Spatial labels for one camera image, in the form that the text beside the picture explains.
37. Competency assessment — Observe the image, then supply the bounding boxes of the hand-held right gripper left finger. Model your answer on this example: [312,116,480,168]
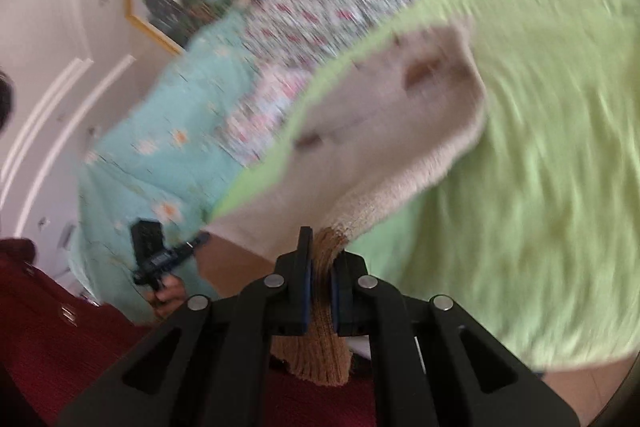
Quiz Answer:
[55,226,315,427]

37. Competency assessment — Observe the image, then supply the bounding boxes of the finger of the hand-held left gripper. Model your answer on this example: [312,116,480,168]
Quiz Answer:
[187,231,212,254]

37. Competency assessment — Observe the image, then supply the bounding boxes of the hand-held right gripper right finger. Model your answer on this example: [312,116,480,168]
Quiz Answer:
[330,252,581,427]

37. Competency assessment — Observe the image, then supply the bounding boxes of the cream knit sweater brown trim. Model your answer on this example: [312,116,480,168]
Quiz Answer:
[197,14,488,388]

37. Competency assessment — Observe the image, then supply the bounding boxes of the person's left hand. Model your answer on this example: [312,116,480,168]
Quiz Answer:
[151,274,187,321]

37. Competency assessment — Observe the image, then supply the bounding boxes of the light blue daisy quilt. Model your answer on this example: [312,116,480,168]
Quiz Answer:
[70,12,261,323]

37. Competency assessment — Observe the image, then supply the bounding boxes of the dark object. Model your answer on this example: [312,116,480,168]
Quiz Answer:
[0,72,16,138]

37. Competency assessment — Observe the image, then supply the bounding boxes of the light green fleece blanket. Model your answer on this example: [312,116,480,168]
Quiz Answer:
[212,0,640,370]

